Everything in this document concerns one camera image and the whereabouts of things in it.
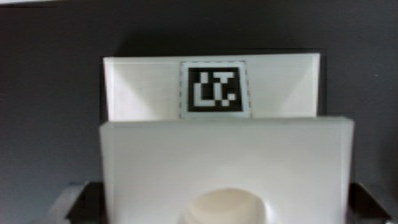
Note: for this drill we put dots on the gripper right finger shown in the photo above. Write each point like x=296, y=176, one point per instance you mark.
x=372, y=205

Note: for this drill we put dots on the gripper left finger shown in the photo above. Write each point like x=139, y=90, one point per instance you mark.
x=79, y=206

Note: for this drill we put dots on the white lamp base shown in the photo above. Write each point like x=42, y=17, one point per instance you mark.
x=223, y=154

